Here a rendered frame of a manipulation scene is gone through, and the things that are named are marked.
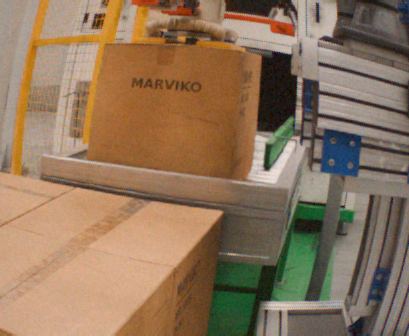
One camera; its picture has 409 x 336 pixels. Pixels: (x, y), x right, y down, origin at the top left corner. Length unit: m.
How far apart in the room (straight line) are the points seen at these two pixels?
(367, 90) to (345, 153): 0.15
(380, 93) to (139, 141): 0.90
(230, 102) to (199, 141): 0.13
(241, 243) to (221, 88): 0.40
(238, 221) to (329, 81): 0.70
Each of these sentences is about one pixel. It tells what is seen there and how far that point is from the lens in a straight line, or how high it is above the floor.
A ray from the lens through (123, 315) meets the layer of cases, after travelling 1.06.
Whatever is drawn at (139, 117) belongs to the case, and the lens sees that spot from 2.11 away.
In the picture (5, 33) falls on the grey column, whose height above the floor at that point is 1.04.
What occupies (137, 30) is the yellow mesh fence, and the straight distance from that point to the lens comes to 3.32.
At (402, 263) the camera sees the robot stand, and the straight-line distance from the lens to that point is 1.74.
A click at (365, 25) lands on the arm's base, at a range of 1.45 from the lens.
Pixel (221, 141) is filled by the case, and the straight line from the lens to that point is 2.08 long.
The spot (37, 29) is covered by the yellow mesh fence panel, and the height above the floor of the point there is 1.07.
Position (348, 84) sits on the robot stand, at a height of 0.91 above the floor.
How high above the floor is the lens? 0.91
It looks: 8 degrees down
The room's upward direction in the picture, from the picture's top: 6 degrees clockwise
